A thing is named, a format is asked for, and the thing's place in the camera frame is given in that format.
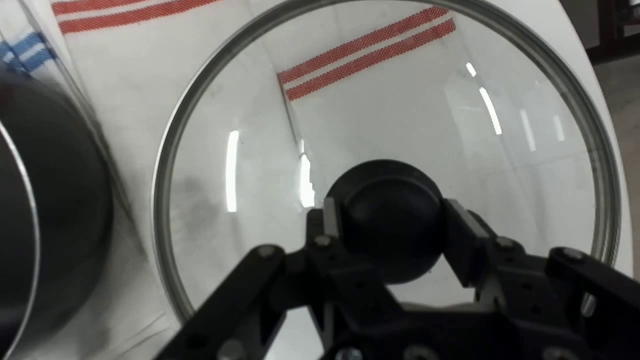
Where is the glass lid with black knob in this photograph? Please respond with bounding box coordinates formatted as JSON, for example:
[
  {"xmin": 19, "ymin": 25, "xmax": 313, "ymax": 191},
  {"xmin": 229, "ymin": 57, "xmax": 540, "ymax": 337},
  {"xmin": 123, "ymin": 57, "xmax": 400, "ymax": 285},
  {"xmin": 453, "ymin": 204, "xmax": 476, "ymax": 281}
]
[{"xmin": 150, "ymin": 0, "xmax": 623, "ymax": 327}]

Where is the black cooking pot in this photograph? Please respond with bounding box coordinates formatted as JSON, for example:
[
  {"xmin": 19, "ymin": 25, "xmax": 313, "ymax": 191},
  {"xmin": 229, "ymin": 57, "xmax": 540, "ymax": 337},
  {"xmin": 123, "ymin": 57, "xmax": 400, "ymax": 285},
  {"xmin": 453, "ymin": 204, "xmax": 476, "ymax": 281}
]
[{"xmin": 0, "ymin": 70, "xmax": 116, "ymax": 360}]

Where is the red striped white towel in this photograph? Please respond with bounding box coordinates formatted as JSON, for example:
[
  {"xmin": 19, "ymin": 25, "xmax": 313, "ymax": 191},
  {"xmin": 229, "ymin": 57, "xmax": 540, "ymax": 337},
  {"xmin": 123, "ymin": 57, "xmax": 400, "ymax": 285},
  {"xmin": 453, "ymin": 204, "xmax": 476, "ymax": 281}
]
[
  {"xmin": 157, "ymin": 0, "xmax": 602, "ymax": 269},
  {"xmin": 26, "ymin": 0, "xmax": 281, "ymax": 136}
]

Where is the blue striped white towel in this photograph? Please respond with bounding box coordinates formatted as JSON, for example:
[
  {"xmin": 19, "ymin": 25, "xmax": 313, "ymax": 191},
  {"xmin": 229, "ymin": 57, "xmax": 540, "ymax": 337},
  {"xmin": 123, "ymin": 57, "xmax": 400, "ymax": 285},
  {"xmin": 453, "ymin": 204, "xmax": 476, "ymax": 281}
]
[{"xmin": 0, "ymin": 28, "xmax": 62, "ymax": 78}]

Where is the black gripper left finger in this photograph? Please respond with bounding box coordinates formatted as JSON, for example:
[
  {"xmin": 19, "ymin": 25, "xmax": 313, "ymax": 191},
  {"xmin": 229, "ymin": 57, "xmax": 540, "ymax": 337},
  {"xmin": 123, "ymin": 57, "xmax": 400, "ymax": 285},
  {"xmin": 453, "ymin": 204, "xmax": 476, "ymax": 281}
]
[{"xmin": 153, "ymin": 197, "xmax": 401, "ymax": 360}]

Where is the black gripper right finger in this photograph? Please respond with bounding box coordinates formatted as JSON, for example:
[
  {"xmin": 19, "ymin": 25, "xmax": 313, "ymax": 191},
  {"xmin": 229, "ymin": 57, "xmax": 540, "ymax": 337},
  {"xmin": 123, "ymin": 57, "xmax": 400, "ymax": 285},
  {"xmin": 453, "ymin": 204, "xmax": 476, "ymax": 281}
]
[{"xmin": 439, "ymin": 197, "xmax": 640, "ymax": 360}]

